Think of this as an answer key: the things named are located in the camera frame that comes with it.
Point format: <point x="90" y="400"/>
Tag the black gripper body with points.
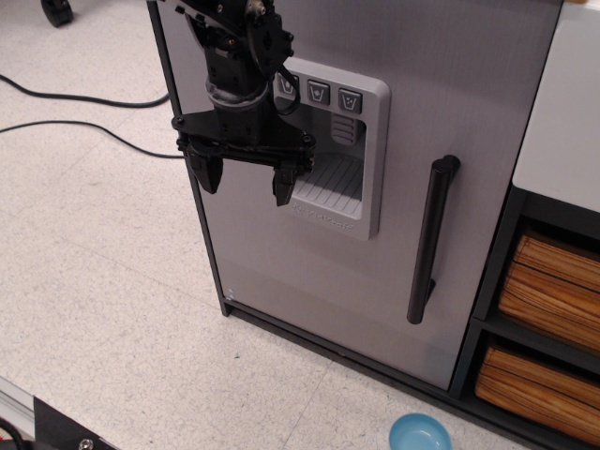
<point x="260" y="135"/>

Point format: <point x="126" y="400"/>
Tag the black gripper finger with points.
<point x="283" y="183"/>
<point x="207" y="171"/>

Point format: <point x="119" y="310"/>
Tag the grey toy fridge door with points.
<point x="463" y="76"/>

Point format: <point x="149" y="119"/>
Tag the black fridge door handle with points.
<point x="442" y="174"/>

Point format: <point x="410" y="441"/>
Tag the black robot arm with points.
<point x="245" y="48"/>

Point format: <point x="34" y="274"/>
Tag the grey ice water dispenser panel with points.
<point x="348" y="114"/>

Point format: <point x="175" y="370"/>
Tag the black caster wheel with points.
<point x="57" y="12"/>

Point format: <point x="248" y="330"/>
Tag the white counter top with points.
<point x="559" y="157"/>

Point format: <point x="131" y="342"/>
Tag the blue plastic bowl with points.
<point x="419" y="431"/>

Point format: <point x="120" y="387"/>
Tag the upper woven orange basket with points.
<point x="552" y="286"/>

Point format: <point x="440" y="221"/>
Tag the woven orange basket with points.
<point x="547" y="395"/>
<point x="552" y="286"/>

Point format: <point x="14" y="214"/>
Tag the lower woven orange basket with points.
<point x="547" y="395"/>

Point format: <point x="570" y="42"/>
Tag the dark fridge cabinet frame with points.
<point x="523" y="211"/>

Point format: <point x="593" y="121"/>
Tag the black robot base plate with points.
<point x="61" y="432"/>

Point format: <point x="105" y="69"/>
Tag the aluminium frame rail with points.
<point x="17" y="407"/>

